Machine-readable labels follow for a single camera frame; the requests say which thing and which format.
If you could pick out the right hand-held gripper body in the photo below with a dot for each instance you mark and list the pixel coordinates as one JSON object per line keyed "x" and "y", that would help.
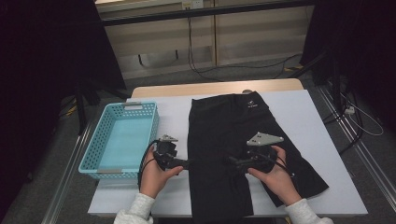
{"x": 261, "y": 160}

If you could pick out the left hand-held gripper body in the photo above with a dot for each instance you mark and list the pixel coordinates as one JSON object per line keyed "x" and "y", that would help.
{"x": 165, "y": 154}

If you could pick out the black pants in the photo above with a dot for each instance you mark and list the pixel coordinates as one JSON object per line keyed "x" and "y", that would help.
{"x": 218, "y": 130}

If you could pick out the light blue perforated plastic basket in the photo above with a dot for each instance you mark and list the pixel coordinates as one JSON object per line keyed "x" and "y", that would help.
{"x": 124, "y": 143}

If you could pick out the person's left hand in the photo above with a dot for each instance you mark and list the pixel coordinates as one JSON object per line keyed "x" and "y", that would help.
{"x": 152, "y": 177}

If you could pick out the person's right hand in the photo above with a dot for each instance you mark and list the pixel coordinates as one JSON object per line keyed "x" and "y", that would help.
{"x": 280, "y": 183}

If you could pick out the white table sheet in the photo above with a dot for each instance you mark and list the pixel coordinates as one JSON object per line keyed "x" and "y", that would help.
{"x": 311, "y": 124}

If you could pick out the wooden table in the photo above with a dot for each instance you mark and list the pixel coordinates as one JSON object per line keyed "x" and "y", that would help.
{"x": 186, "y": 88}

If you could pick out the round table grommet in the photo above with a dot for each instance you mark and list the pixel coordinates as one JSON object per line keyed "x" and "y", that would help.
{"x": 246, "y": 90}

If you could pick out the black metal stand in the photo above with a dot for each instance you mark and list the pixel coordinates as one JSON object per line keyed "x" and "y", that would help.
{"x": 81, "y": 109}
{"x": 335, "y": 84}

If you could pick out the white power adapter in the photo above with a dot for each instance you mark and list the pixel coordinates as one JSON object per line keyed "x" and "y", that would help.
{"x": 349, "y": 110}

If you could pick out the beige wooden cabinet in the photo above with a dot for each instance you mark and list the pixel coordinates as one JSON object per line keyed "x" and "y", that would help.
{"x": 249, "y": 37}

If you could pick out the black curtain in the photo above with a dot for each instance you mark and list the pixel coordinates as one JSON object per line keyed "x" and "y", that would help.
{"x": 37, "y": 62}
{"x": 358, "y": 37}

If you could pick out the metal floor rail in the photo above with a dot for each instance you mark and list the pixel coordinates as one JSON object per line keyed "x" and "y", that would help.
{"x": 367, "y": 158}
{"x": 67, "y": 177}

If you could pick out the white wall socket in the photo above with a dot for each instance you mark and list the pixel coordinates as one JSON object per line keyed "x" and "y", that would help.
{"x": 192, "y": 4}

